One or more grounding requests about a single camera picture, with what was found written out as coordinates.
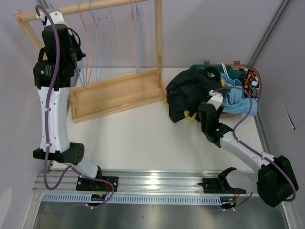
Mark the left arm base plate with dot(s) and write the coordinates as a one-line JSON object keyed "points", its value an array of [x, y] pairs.
{"points": [[84, 184]]}

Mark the slotted cable duct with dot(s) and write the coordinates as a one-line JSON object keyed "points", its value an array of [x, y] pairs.
{"points": [[134, 199]]}

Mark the wooden clothes rack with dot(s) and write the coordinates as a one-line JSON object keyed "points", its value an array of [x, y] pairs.
{"points": [[112, 95]]}

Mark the light blue shorts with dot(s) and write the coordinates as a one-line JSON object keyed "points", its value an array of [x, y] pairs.
{"points": [[235, 101]]}

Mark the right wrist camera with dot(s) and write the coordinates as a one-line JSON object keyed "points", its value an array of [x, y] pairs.
{"points": [[216, 99]]}

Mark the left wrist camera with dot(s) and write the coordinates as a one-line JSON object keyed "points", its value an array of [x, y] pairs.
{"points": [[55, 15]]}

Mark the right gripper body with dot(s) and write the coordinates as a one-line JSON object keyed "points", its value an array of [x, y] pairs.
{"points": [[204, 128]]}

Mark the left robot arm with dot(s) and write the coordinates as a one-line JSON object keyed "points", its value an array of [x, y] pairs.
{"points": [[52, 76]]}

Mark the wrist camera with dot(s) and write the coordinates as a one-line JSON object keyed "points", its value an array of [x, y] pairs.
{"points": [[216, 99], [55, 15]]}

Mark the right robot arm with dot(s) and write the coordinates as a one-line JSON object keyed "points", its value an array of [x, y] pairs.
{"points": [[272, 178]]}

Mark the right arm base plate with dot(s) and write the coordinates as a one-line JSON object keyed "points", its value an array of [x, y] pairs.
{"points": [[218, 186]]}

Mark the pink hanger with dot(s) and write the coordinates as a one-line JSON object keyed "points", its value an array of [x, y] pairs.
{"points": [[87, 68], [134, 33]]}

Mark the black shorts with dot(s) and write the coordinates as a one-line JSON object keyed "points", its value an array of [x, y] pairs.
{"points": [[209, 73]]}

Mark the pink translucent plastic basin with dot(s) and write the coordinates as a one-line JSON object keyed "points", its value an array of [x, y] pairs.
{"points": [[237, 65]]}

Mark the dark green shorts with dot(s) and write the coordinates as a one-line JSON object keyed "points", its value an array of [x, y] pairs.
{"points": [[233, 73]]}

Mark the camouflage patterned shorts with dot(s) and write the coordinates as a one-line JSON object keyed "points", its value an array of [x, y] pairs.
{"points": [[250, 81]]}

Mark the aluminium mounting rail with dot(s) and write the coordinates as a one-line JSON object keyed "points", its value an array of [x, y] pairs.
{"points": [[150, 182]]}

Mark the aluminium corner wall profile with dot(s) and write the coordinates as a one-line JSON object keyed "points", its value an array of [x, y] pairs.
{"points": [[284, 4]]}

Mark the yellow shorts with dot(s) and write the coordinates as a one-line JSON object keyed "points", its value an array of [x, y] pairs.
{"points": [[184, 95]]}

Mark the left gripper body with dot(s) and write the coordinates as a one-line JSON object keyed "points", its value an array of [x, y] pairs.
{"points": [[76, 52]]}

